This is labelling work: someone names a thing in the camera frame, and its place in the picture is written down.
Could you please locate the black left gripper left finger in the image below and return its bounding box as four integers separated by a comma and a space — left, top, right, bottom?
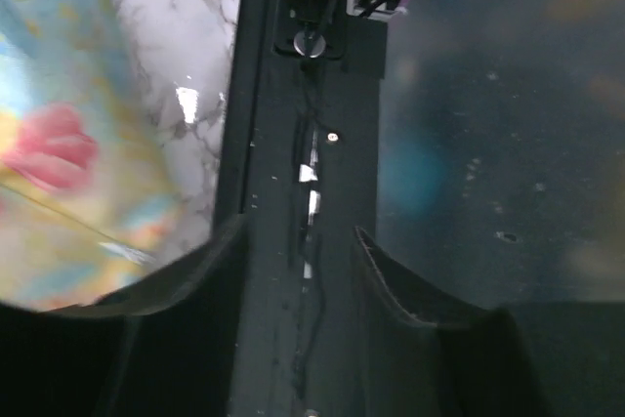
1, 215, 249, 416

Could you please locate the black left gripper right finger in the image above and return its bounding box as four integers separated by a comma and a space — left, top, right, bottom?
352, 228, 552, 416

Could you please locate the floral cloth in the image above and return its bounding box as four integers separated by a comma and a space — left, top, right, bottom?
1, 0, 184, 311

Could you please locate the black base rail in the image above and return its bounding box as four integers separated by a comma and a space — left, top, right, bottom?
214, 0, 387, 416

